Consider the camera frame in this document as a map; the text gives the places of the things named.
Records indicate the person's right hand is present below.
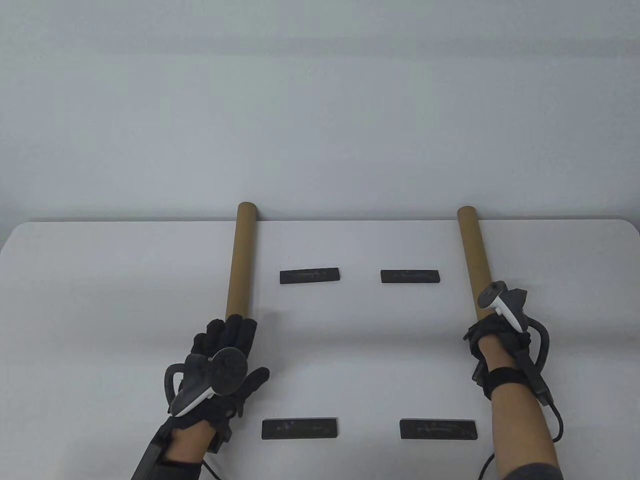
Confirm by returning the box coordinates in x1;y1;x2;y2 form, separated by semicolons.
462;315;532;373

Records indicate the person's left hand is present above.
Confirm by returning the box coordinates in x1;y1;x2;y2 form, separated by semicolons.
170;319;271;446

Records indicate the brown cardboard mailing tube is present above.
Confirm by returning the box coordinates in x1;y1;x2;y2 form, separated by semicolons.
225;202;259;323
457;206;496;322

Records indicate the black bar paperweight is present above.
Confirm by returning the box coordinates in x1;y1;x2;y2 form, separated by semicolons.
262;418;339;441
399;420;477;441
279;268;341;285
381;270;442;284

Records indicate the person's right forearm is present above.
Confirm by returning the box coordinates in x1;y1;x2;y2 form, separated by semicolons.
477;335;563;480

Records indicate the person's left forearm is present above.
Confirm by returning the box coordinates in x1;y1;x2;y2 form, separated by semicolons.
162;422;216;480

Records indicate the grey hand tracker controller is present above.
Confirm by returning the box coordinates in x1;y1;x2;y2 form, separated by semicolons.
165;347;249;418
477;281;551;371

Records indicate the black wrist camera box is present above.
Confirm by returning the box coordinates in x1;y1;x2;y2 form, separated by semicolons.
472;347;555;407
131;422;181;480

